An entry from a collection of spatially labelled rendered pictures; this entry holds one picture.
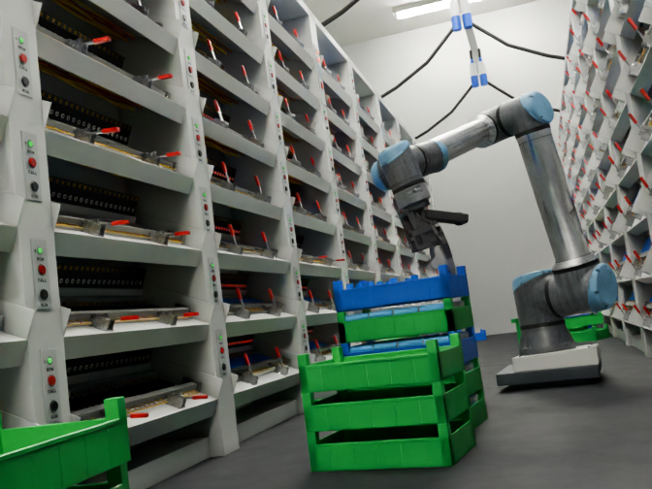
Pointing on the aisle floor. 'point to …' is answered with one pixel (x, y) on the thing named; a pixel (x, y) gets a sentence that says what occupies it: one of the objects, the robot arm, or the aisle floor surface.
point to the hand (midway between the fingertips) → (452, 272)
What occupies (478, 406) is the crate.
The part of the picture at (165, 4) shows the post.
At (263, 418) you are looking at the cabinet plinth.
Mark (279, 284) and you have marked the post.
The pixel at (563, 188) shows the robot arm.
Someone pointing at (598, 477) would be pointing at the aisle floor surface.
